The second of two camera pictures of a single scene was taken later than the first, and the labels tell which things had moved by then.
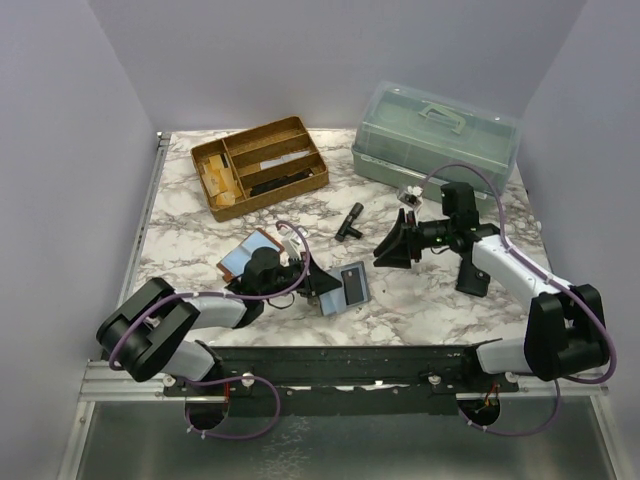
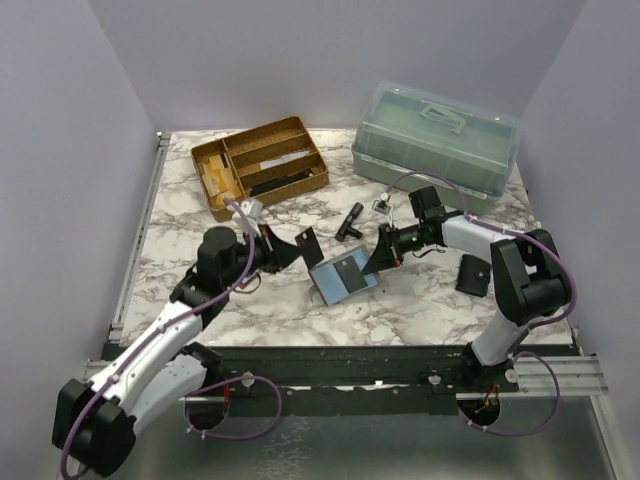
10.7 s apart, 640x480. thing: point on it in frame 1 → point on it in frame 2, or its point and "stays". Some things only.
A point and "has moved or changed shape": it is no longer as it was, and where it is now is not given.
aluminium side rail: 143,215 stays
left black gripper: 318,282 → 273,248
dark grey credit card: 352,285 has moved or changed shape
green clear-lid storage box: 425,138 stays
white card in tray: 276,161 stays
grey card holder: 334,301 → 342,275
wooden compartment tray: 258,168 stays
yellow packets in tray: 219,182 stays
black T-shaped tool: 355,211 stays
